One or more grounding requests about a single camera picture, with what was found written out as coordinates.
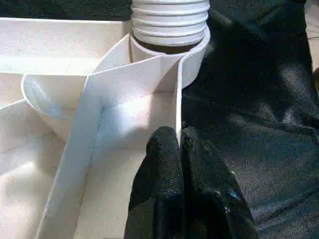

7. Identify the white plastic table top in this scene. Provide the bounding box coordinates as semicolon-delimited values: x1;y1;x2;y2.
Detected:
0;17;211;239

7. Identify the black table mat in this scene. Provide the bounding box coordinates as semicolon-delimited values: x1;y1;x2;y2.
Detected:
0;0;319;239

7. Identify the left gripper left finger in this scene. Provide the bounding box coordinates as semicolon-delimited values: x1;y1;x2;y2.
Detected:
124;125;185;239

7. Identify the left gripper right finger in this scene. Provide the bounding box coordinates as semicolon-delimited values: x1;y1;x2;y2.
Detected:
180;125;259;239

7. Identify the white plastic table leg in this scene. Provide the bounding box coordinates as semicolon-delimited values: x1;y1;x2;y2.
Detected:
131;0;210;54

